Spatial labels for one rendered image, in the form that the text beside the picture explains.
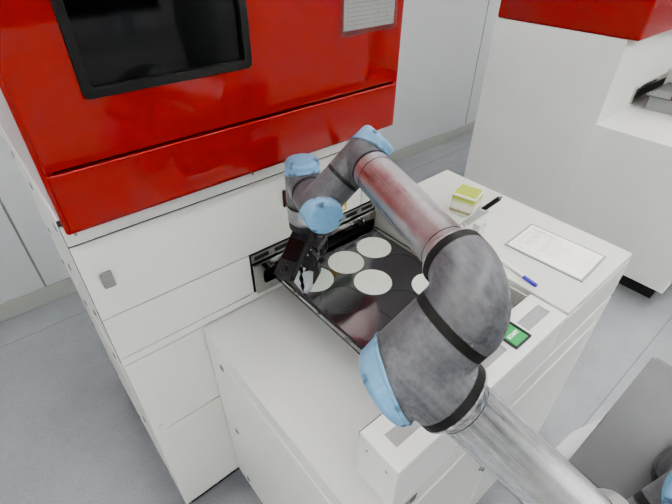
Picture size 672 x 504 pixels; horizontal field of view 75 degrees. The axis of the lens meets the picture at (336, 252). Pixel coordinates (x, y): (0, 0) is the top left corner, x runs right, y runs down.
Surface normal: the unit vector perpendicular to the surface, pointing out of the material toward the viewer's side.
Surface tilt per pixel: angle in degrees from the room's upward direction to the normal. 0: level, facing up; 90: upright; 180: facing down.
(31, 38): 90
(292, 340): 0
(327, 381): 0
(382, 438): 0
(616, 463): 46
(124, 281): 90
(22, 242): 90
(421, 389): 65
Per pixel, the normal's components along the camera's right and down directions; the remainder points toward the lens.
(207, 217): 0.64, 0.47
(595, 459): -0.58, -0.29
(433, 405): -0.18, 0.27
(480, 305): 0.11, -0.22
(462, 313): -0.24, -0.20
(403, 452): 0.00, -0.79
